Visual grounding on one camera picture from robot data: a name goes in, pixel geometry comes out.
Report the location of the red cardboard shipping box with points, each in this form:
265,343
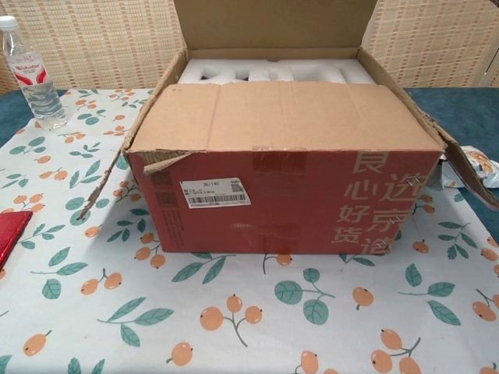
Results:
273,195

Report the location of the woven bamboo screen panel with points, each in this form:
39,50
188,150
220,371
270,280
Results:
93,43
436,39

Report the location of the white foam packing insert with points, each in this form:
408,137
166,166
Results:
273,73

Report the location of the red certificate booklet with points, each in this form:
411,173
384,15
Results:
11,233

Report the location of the floral fruit print tablecloth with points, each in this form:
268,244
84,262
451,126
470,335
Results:
117,304

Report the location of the clear plastic water bottle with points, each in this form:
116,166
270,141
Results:
39,89

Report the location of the white blue snack bag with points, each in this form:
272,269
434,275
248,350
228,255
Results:
481,163

